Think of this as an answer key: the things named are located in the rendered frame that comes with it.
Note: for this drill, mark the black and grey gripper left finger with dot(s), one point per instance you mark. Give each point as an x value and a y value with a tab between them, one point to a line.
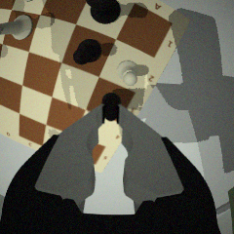
61	168

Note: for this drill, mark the brown and cream chessboard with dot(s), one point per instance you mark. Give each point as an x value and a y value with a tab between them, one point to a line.
43	90

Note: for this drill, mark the white pawn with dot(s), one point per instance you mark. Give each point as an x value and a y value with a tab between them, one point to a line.
128	69

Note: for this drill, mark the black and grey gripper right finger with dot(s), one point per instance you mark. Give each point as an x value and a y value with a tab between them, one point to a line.
156	170

